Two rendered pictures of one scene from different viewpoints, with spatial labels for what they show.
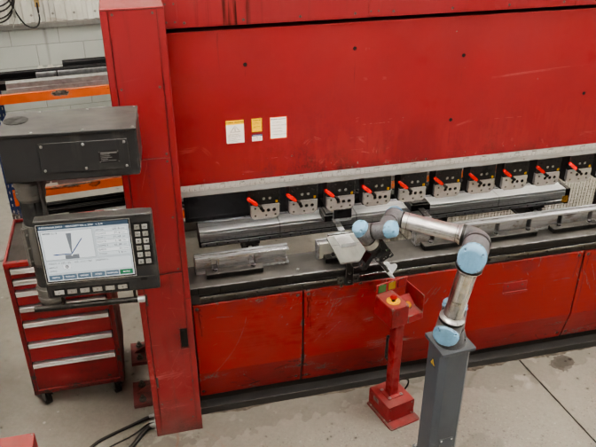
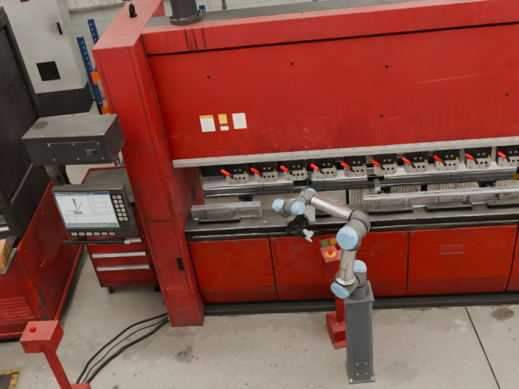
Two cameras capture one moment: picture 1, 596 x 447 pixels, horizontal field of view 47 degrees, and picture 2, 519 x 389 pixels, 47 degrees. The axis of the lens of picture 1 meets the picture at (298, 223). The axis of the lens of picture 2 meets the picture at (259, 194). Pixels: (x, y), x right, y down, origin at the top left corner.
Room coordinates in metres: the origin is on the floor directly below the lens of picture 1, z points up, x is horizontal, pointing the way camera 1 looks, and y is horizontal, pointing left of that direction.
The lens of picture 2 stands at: (-0.07, -1.26, 3.46)
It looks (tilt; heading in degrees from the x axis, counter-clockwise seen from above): 35 degrees down; 22
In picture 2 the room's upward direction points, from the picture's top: 8 degrees counter-clockwise
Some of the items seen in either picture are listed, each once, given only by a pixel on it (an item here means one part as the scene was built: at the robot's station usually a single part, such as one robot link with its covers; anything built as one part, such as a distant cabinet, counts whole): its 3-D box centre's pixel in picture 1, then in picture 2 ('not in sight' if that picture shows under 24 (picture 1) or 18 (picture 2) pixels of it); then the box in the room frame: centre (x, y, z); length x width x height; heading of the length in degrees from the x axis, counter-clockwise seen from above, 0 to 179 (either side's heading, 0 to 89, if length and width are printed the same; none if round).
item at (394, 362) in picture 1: (394, 355); (339, 293); (2.96, -0.53, 0.39); 0.05 x 0.05 x 0.54; 28
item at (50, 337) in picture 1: (71, 310); (125, 232); (3.22, 1.30, 0.50); 0.50 x 0.50 x 1.00; 14
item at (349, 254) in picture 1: (349, 248); (301, 210); (3.10, -0.27, 1.00); 0.26 x 0.18 x 0.01; 14
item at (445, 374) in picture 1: (442, 400); (358, 334); (2.62, -0.73, 0.39); 0.18 x 0.18 x 0.77; 19
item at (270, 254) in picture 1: (241, 258); (226, 211); (3.11, 0.30, 0.92); 0.50 x 0.06 x 0.10; 104
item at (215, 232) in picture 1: (391, 211); (356, 178); (3.62, -0.56, 0.93); 2.30 x 0.14 x 0.10; 104
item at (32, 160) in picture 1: (85, 217); (89, 186); (2.47, 0.87, 1.53); 0.51 x 0.25 x 0.85; 100
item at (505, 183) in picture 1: (511, 172); (446, 157); (3.47, -1.18, 1.26); 0.15 x 0.09 x 0.17; 104
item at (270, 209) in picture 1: (263, 200); (237, 170); (3.14, 0.18, 1.26); 0.15 x 0.09 x 0.17; 104
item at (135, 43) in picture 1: (154, 215); (167, 174); (3.18, 0.75, 1.15); 0.85 x 0.25 x 2.30; 14
